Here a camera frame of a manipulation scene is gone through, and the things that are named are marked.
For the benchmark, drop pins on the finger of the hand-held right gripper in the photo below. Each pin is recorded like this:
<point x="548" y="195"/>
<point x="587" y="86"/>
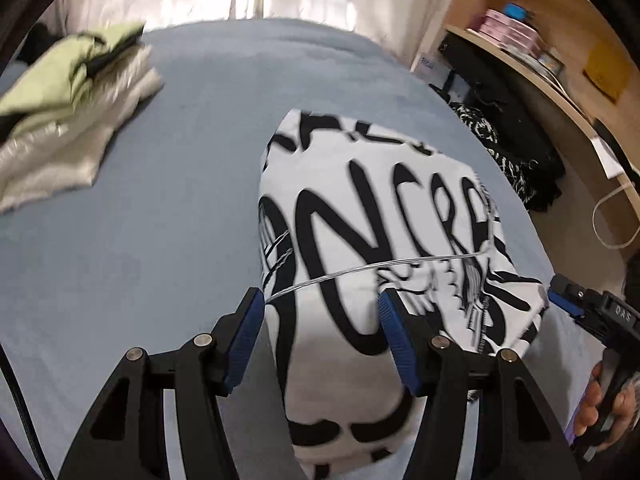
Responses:
<point x="565" y="301"/>

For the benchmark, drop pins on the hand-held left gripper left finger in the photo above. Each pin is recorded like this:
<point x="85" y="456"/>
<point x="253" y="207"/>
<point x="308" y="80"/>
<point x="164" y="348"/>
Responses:
<point x="245" y="340"/>

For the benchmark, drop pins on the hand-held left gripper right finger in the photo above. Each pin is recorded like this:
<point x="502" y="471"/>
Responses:
<point x="400" y="342"/>

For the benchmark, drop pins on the black and white printed jacket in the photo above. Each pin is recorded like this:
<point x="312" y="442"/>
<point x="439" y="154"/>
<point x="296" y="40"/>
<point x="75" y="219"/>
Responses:
<point x="360" y="200"/>

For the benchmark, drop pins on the person's right hand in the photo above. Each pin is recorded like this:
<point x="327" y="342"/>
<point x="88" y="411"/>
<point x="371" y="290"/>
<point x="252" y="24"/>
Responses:
<point x="590" y="400"/>

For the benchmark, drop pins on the blue bed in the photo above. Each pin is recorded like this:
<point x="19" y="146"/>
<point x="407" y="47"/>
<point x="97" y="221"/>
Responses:
<point x="175" y="210"/>

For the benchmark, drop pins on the white paper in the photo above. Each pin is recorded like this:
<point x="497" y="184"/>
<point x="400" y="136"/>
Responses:
<point x="607" y="157"/>

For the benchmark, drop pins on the black desk item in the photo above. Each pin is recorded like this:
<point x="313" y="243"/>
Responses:
<point x="625" y="152"/>

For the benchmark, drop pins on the black white patterned garment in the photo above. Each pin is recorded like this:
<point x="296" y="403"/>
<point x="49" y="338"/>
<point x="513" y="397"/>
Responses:
<point x="480" y="130"/>

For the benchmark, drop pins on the wooden shelf unit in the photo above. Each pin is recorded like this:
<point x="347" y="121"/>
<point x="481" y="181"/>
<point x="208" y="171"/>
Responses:
<point x="550" y="105"/>

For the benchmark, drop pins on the black hanging cloth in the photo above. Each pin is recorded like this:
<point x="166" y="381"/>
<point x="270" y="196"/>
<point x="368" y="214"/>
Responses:
<point x="500" y="90"/>

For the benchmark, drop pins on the yellow envelope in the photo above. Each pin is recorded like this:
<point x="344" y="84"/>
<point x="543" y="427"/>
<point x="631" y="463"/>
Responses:
<point x="607" y="72"/>

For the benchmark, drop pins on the small colourful box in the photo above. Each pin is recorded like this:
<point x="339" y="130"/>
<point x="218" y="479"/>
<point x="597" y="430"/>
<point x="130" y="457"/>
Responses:
<point x="551" y="63"/>

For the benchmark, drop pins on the silver white folded jacket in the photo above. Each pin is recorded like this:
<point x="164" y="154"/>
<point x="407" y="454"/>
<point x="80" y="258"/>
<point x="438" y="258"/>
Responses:
<point x="60" y="160"/>

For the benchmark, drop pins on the white box blue label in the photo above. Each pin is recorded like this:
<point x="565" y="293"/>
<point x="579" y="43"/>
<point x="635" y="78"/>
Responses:
<point x="432" y="70"/>

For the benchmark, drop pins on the pink storage boxes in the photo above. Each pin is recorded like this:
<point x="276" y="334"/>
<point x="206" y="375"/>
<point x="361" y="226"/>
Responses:
<point x="510" y="35"/>

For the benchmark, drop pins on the small blue box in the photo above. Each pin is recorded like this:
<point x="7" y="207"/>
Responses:
<point x="515" y="12"/>

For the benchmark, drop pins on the light green garment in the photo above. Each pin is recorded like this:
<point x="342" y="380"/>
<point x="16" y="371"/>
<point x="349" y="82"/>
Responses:
<point x="55" y="70"/>

